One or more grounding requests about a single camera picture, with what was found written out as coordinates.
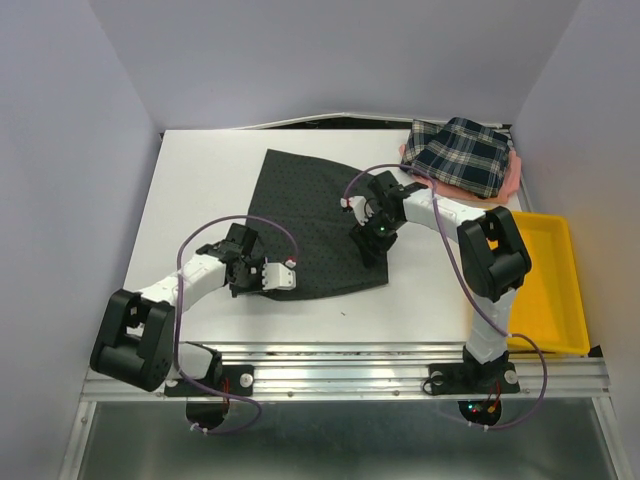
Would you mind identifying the folded pink skirt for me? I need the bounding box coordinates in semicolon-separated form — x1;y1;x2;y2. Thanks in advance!
400;141;521;205

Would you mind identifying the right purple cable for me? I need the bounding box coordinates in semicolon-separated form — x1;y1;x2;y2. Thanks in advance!
342;164;547;432

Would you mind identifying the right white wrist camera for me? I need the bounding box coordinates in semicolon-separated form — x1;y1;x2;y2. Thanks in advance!
340;196;373;226

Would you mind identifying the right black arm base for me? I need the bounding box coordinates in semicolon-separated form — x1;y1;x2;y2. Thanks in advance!
422;361;520;396

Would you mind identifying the yellow plastic tray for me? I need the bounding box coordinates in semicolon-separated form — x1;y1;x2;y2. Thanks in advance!
509;212;590;355

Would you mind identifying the purple cable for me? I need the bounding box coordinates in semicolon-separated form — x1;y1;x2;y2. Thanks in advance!
172;214;301;435
342;164;547;432

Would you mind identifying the folded plaid skirt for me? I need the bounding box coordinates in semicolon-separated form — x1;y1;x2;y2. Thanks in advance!
401;117;521;203

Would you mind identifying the dark grey dotted skirt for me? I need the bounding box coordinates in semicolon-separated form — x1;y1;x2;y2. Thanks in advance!
248;149;389;302

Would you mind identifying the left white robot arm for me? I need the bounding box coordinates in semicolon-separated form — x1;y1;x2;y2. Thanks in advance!
90;223;264;392

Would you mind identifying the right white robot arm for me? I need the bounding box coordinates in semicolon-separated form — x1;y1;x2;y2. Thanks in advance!
340;171;532;390

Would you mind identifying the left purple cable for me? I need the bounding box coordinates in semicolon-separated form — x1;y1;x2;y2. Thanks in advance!
172;214;301;435

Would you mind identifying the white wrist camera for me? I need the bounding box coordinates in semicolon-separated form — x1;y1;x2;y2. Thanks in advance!
261;259;297;291
340;196;373;226

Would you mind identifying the aluminium rail frame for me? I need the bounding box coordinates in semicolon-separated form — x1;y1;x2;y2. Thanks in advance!
60;343;633;479

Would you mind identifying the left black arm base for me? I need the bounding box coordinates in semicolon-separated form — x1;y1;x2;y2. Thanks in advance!
164;362;255;397

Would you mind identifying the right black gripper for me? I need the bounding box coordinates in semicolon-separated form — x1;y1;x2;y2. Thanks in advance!
347;211;403;267

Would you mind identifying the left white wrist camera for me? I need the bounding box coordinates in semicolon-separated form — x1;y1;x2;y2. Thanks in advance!
261;259;297;291

